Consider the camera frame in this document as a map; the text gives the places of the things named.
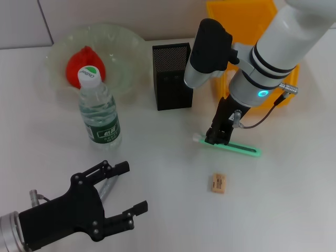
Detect clear green-label water bottle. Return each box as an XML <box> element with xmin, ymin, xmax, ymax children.
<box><xmin>78</xmin><ymin>65</ymin><xmax>123</xmax><ymax>151</ymax></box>

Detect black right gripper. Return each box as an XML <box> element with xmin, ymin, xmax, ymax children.
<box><xmin>205</xmin><ymin>96</ymin><xmax>249</xmax><ymax>146</ymax></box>

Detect red-orange toy orange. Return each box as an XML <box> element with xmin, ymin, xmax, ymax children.
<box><xmin>65</xmin><ymin>45</ymin><xmax>107</xmax><ymax>90</ymax></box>

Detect yellow plastic bin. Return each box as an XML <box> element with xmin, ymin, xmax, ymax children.
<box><xmin>205</xmin><ymin>0</ymin><xmax>300</xmax><ymax>109</ymax></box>

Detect pale green glass fruit plate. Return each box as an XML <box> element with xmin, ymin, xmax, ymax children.
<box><xmin>43</xmin><ymin>23</ymin><xmax>148</xmax><ymax>102</ymax></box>

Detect grey pen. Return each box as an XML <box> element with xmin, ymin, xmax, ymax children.
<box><xmin>98</xmin><ymin>175</ymin><xmax>119</xmax><ymax>205</ymax></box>

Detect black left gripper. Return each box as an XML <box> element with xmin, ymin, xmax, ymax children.
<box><xmin>18</xmin><ymin>160</ymin><xmax>149</xmax><ymax>250</ymax></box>

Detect right gripper cable with plug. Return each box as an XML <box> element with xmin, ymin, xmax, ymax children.
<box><xmin>232</xmin><ymin>82</ymin><xmax>300</xmax><ymax>129</ymax></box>

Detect beige eraser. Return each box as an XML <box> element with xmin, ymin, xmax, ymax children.
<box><xmin>209</xmin><ymin>173</ymin><xmax>227</xmax><ymax>194</ymax></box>

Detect right wrist camera housing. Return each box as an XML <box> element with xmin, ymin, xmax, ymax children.
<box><xmin>183</xmin><ymin>18</ymin><xmax>239</xmax><ymax>89</ymax></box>

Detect black mesh pen holder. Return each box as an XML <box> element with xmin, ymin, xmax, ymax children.
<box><xmin>152</xmin><ymin>42</ymin><xmax>194</xmax><ymax>111</ymax></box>

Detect left gripper cable with plug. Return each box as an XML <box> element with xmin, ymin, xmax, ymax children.
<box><xmin>28</xmin><ymin>189</ymin><xmax>51</xmax><ymax>205</ymax></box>

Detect gripper cable with plug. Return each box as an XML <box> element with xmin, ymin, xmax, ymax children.
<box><xmin>232</xmin><ymin>82</ymin><xmax>300</xmax><ymax>129</ymax></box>
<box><xmin>28</xmin><ymin>189</ymin><xmax>51</xmax><ymax>205</ymax></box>

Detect green utility knife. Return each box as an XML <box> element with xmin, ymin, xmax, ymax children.
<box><xmin>192</xmin><ymin>132</ymin><xmax>263</xmax><ymax>158</ymax></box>

